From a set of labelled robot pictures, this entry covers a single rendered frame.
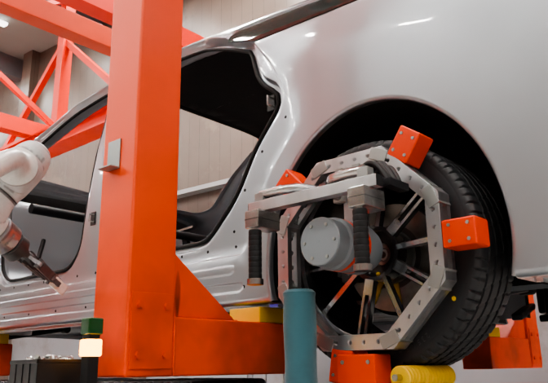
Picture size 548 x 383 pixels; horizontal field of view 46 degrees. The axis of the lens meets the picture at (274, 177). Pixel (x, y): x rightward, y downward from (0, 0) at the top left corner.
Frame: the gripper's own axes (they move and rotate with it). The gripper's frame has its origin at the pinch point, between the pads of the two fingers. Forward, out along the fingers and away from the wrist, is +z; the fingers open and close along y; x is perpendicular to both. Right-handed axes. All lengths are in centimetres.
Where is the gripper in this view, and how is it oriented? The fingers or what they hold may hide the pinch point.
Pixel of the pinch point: (56, 283)
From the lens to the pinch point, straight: 199.8
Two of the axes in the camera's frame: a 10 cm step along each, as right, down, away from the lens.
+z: 4.1, 6.5, 6.4
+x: 5.0, -7.5, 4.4
